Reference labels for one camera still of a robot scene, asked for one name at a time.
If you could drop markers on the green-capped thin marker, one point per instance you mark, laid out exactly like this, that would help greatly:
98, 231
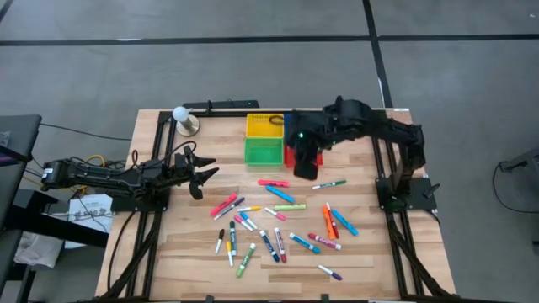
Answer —
328, 184

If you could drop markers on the black power strip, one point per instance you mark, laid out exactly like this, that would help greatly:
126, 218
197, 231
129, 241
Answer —
236, 103

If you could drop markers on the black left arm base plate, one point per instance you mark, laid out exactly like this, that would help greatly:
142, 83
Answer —
139, 206

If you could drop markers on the dark green Expo marker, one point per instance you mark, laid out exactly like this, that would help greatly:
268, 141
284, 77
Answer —
233, 237

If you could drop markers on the black-capped thin marker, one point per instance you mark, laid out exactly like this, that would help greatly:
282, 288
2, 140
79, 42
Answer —
220, 241

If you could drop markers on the black frame clamp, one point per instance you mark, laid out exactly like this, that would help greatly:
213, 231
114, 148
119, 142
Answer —
209, 299
325, 298
209, 107

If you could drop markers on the orange highlighter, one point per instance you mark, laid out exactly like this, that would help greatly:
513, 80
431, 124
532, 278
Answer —
328, 221

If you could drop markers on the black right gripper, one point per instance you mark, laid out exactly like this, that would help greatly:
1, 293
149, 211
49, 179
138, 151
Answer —
305, 164

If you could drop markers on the red plastic basket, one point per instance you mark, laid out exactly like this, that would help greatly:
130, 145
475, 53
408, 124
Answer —
288, 160

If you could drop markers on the black side desk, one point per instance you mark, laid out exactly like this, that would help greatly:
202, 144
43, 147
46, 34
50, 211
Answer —
17, 139

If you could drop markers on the blue-capped thin marker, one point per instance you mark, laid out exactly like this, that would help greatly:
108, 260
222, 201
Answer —
248, 220

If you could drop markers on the yellow plastic basket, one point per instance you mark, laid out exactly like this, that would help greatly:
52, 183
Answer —
263, 128

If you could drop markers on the white paper sheet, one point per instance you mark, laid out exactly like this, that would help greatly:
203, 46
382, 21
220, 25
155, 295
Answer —
90, 214

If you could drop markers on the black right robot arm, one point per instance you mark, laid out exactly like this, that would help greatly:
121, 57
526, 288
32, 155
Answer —
396, 130

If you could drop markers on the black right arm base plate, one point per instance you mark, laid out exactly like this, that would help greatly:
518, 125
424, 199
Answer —
423, 202

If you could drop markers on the yellow-capped thin marker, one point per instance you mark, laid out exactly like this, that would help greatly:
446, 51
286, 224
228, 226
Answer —
229, 253
248, 208

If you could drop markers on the white bulb brass lamp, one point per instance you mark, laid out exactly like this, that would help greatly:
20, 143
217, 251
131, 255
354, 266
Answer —
187, 125

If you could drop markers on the green plastic basket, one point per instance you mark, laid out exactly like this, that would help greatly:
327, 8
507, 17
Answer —
263, 152

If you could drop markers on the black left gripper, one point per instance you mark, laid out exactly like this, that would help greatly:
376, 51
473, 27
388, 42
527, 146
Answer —
196, 191

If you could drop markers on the white crumpled cloth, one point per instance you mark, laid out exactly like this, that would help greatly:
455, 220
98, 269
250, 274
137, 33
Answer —
38, 250

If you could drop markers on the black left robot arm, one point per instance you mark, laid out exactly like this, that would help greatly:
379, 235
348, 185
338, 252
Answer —
105, 179

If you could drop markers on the yellow-green highlighter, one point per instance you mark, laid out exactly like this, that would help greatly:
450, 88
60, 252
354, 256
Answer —
290, 207

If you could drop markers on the pink highlighter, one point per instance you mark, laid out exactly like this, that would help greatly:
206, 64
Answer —
273, 183
223, 204

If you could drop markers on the light blue highlighter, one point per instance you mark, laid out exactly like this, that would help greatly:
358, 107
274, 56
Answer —
345, 222
280, 194

